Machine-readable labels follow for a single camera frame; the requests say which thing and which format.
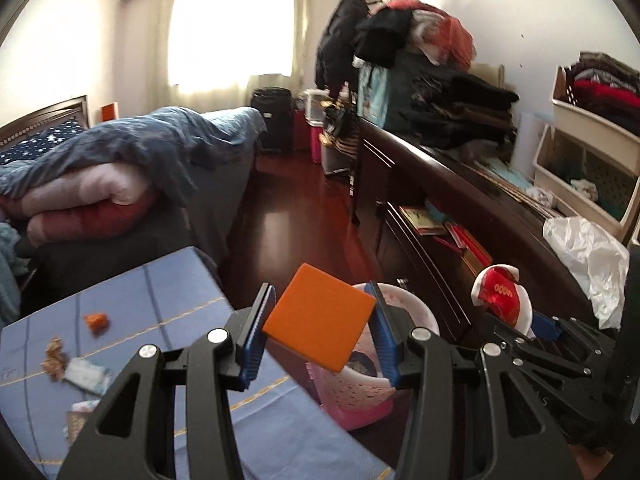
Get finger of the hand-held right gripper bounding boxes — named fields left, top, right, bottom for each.
left=492, top=325, right=617, bottom=428
left=530, top=311, right=623, bottom=361

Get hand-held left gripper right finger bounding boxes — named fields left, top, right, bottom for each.
left=363, top=282, right=576, bottom=480

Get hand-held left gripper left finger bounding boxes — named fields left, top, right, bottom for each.
left=56, top=282, right=278, bottom=480

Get red white packet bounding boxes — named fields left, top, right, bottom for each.
left=471, top=262, right=536, bottom=341

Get orange square card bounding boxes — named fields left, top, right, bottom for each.
left=262, top=262, right=378, bottom=374

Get white teal packet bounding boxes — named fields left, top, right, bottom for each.
left=64, top=357, right=114, bottom=394

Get white plastic bag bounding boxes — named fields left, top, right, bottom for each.
left=542, top=216, right=631, bottom=331

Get blue stitched tablecloth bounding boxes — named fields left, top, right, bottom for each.
left=0, top=246, right=396, bottom=480

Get row of red books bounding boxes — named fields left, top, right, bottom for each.
left=399, top=202, right=495, bottom=273

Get papers on dresser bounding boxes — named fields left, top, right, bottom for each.
left=467, top=157, right=558, bottom=218

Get small orange scrap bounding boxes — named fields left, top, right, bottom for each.
left=83, top=312, right=110, bottom=335

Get dark wooden dresser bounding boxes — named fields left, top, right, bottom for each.
left=349, top=119, right=640, bottom=356

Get cream stacking bins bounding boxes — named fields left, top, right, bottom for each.
left=531, top=65, right=640, bottom=243

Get grey bed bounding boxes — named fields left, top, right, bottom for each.
left=20, top=147, right=261, bottom=306

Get brown crumpled wrapper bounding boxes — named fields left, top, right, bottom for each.
left=42, top=337, right=70, bottom=382

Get striped bag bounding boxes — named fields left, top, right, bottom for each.
left=321, top=104, right=362, bottom=176

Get pink red folded quilt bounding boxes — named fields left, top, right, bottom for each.
left=0, top=162, right=161, bottom=248

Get pink storage box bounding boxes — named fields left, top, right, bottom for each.
left=292, top=109, right=325, bottom=163

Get black suitcase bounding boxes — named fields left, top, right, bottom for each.
left=250, top=87, right=294, bottom=155

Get blue duvet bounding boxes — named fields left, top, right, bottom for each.
left=0, top=106, right=268, bottom=208

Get black folded clothes stack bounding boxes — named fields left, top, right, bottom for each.
left=384, top=52, right=520, bottom=150

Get folded clothes in bin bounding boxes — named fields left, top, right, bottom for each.
left=571, top=51, right=640, bottom=122

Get white clear storage box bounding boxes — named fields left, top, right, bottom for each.
left=303, top=88, right=332, bottom=125

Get light blue fleece blanket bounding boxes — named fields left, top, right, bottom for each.
left=0, top=221, right=32, bottom=328

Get teal printed bag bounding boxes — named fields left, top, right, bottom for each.
left=357, top=62, right=390, bottom=128

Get blue star print pillow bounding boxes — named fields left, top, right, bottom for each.
left=0, top=116, right=87, bottom=166

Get black coats on rack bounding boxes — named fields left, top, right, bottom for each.
left=314, top=0, right=372, bottom=92

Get red orange clothes pile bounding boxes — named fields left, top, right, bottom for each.
left=384, top=0, right=477, bottom=70

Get dark wooden headboard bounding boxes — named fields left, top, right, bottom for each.
left=0, top=95, right=91, bottom=167

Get black hanging garment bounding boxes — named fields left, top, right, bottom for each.
left=353, top=7, right=412, bottom=68

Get white window curtain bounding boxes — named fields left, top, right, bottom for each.
left=119, top=0, right=323, bottom=111

